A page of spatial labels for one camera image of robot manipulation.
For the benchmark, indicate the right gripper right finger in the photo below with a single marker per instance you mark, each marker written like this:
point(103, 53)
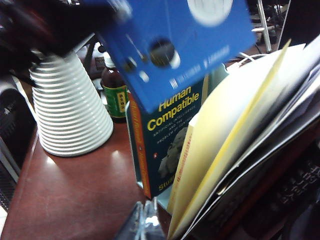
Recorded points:
point(152, 222)

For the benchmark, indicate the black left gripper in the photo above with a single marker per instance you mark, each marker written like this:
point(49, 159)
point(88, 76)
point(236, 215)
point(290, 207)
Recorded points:
point(92, 22)

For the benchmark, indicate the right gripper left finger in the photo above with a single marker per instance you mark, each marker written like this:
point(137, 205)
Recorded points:
point(130, 222)

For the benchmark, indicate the thin yellow book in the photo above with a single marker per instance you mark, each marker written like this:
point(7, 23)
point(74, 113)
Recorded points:
point(183, 162)

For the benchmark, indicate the orange spine Human Compatible book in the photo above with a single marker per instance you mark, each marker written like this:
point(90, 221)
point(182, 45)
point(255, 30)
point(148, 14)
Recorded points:
point(162, 140)

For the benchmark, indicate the blue paperback book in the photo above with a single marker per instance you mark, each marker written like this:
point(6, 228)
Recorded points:
point(175, 37)

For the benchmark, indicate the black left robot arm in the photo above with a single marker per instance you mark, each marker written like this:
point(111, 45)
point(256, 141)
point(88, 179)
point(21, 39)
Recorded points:
point(30, 32)

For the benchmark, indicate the dark book Chinese title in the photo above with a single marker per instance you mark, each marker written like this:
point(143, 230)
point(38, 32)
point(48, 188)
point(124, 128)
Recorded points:
point(295, 190)

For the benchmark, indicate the brown bottle green label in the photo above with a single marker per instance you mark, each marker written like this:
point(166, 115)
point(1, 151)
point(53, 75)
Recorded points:
point(115, 100)

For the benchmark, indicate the white ribbed thermos jug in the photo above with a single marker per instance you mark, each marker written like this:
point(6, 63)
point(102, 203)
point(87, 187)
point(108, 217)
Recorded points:
point(70, 112)

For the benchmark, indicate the black equipment box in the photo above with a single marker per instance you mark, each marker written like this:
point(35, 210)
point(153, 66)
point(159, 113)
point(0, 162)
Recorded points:
point(12, 120)

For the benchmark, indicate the pale blue desk organizer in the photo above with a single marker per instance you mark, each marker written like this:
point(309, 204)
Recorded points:
point(217, 80)

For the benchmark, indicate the loose paper sheets bundle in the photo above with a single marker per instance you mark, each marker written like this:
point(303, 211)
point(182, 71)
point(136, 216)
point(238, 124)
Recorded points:
point(287, 112)

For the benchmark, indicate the tall black panel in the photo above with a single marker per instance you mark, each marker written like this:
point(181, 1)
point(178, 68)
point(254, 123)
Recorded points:
point(305, 20)

